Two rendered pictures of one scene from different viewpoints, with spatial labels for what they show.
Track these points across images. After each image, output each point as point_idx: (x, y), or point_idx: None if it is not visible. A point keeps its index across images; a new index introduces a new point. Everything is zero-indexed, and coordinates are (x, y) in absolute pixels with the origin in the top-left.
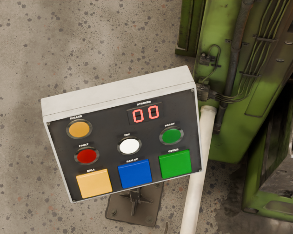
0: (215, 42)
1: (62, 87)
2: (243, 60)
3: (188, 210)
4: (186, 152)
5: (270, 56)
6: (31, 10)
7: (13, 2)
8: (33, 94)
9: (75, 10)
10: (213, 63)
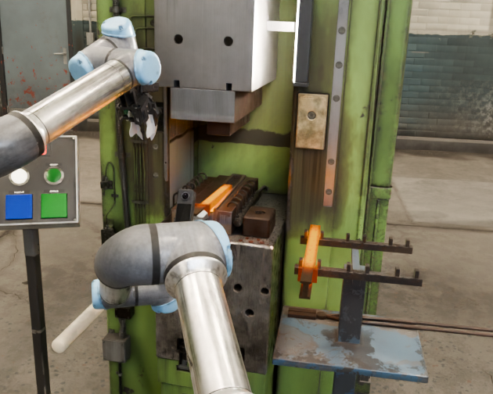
0: (109, 159)
1: (16, 370)
2: (131, 181)
3: (73, 322)
4: (63, 193)
5: (147, 170)
6: (15, 326)
7: (2, 321)
8: None
9: (54, 327)
10: (113, 193)
